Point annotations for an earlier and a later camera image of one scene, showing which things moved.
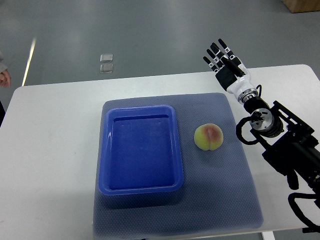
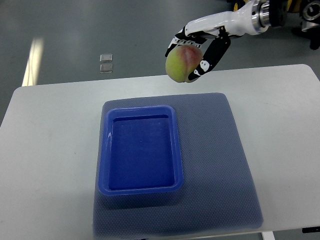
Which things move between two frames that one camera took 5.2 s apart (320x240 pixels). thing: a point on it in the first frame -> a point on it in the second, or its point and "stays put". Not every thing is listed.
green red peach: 208,136 -> 181,60
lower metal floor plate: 106,68 stays put
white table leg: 268,235 stays put
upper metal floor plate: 106,57 stays put
